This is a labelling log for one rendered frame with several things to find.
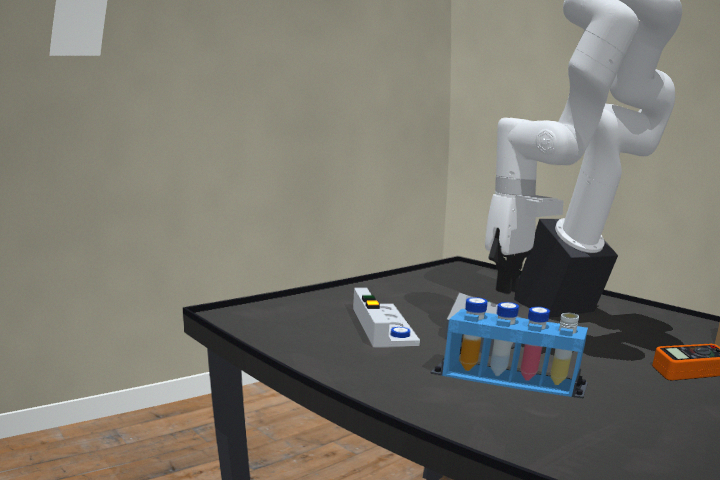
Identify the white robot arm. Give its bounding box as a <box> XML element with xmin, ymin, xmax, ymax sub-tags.
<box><xmin>495</xmin><ymin>0</ymin><xmax>682</xmax><ymax>253</ymax></box>

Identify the grey threaded tube neck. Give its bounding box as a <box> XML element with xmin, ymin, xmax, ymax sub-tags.
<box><xmin>560</xmin><ymin>313</ymin><xmax>579</xmax><ymax>327</ymax></box>

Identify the orange pocket multimeter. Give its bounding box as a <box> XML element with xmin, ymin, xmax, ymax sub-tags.
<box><xmin>652</xmin><ymin>344</ymin><xmax>720</xmax><ymax>380</ymax></box>

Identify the white button housing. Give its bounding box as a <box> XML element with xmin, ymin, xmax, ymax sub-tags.
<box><xmin>445</xmin><ymin>293</ymin><xmax>515</xmax><ymax>356</ymax></box>

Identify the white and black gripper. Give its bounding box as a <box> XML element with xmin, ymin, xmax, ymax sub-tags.
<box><xmin>485</xmin><ymin>191</ymin><xmax>536</xmax><ymax>294</ymax></box>

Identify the blue screw cap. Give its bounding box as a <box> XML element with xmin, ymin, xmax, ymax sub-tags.
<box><xmin>465</xmin><ymin>298</ymin><xmax>488</xmax><ymax>313</ymax></box>
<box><xmin>497</xmin><ymin>302</ymin><xmax>519</xmax><ymax>318</ymax></box>
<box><xmin>391</xmin><ymin>327</ymin><xmax>410</xmax><ymax>338</ymax></box>
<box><xmin>528</xmin><ymin>307</ymin><xmax>550</xmax><ymax>322</ymax></box>

